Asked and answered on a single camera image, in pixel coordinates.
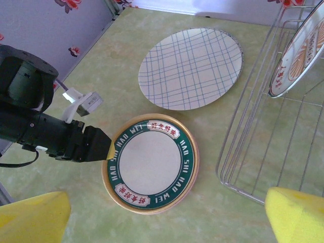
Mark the aluminium left corner post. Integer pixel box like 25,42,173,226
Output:
108,0,120,20

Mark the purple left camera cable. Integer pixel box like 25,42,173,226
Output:
54,77,84,102

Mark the silver wire dish rack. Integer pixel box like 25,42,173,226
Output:
216,0,324,206

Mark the yellow rim green band plate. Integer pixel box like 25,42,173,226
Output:
101,113,200,215

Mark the white plate orange print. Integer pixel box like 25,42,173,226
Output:
268,1,324,98

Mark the thin black gripper wire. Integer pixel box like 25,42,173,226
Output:
0,148,39,168

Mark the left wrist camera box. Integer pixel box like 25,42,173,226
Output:
66,91,104,124

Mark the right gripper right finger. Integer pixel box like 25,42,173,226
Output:
264,186,324,243

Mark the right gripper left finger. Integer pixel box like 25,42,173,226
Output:
0,191,72,243

